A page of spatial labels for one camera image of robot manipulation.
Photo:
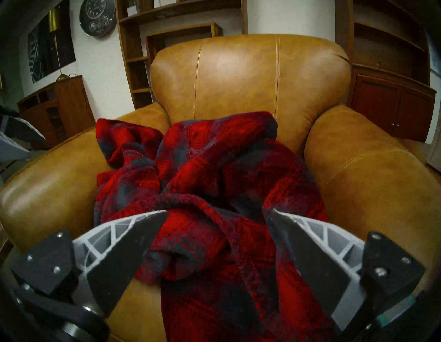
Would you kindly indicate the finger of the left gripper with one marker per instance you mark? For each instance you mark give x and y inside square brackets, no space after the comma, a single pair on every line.
[19,127]
[10,150]

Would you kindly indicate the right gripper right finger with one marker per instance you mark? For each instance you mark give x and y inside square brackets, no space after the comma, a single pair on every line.
[320,262]

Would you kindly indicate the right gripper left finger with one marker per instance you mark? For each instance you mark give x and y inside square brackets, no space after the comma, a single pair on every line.
[113,255]

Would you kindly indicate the red plaid fleece blanket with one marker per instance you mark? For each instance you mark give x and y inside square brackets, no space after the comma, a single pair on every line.
[213,165]

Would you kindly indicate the low wooden sideboard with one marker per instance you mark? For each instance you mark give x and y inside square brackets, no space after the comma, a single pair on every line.
[74,103]

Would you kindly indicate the gold table lamp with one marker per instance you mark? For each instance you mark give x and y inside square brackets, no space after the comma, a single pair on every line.
[53,20]

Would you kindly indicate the open wooden shelf unit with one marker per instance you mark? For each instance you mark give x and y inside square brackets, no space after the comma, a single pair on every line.
[132,38]

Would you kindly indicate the small potted plant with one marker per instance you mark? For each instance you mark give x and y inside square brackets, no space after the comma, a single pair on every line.
[132,10]

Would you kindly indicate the cherry wood hutch bookcase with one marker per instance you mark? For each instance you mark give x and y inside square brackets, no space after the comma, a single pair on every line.
[379,100]

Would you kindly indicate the tan leather armchair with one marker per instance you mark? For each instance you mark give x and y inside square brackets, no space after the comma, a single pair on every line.
[248,76]

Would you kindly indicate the dark zebra wall art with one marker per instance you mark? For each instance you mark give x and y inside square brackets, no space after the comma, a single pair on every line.
[41,51]

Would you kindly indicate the round black wall clock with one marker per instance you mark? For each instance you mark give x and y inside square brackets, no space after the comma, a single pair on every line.
[98,17]

